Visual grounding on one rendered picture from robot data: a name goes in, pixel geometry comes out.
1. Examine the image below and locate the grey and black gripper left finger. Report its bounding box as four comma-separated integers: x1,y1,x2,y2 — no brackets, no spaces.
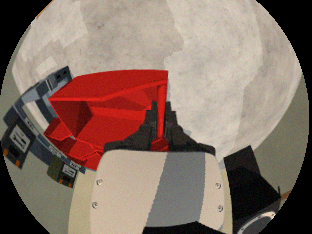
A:
103,101,157,153

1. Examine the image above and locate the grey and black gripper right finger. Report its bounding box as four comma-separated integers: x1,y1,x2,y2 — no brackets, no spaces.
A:
164,101,216,156

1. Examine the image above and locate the dark green case with orange latches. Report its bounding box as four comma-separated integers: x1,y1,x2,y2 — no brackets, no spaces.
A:
46,155,78,188

